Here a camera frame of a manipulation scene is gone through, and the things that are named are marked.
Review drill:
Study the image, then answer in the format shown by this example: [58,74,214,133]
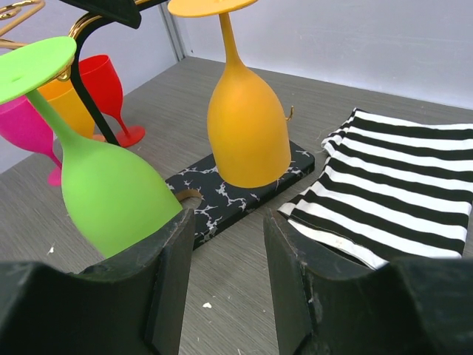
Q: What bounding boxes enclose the yellow wine glass cluster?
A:
[38,79,95,138]

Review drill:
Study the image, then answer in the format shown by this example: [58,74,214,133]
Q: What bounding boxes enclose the pink plastic wine glass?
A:
[1,96,62,186]

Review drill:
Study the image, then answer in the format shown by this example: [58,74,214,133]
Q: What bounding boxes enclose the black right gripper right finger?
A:
[263,209,472,354]

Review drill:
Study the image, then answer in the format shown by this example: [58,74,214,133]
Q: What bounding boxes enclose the gold wine glass rack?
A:
[2,1,315,246]

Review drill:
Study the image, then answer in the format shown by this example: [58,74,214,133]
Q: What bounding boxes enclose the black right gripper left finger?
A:
[1,209,195,354]

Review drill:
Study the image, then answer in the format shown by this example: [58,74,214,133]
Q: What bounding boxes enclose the black white striped cloth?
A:
[279,109,472,269]

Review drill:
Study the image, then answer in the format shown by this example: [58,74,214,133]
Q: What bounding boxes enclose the green plastic wine glass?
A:
[1,36,183,257]

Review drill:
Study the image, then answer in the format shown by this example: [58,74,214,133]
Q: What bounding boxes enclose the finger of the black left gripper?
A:
[58,0,143,30]

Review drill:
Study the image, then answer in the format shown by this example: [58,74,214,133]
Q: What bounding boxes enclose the red plastic wine glass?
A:
[78,54,146,148]

